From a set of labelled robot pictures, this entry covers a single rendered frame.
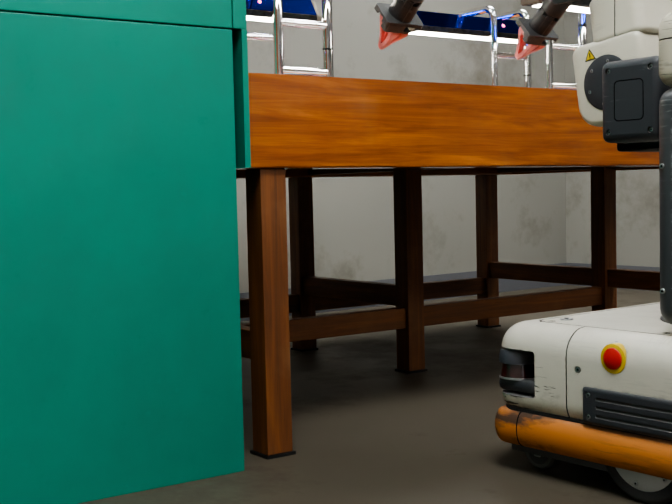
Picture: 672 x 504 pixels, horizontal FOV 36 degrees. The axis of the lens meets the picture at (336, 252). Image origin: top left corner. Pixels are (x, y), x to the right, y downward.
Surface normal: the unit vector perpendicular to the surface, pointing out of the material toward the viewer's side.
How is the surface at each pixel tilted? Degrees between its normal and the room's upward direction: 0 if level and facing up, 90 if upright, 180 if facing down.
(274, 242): 90
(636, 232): 90
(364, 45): 90
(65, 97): 90
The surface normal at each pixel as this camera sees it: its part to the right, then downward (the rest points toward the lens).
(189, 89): 0.57, 0.04
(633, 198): -0.78, 0.05
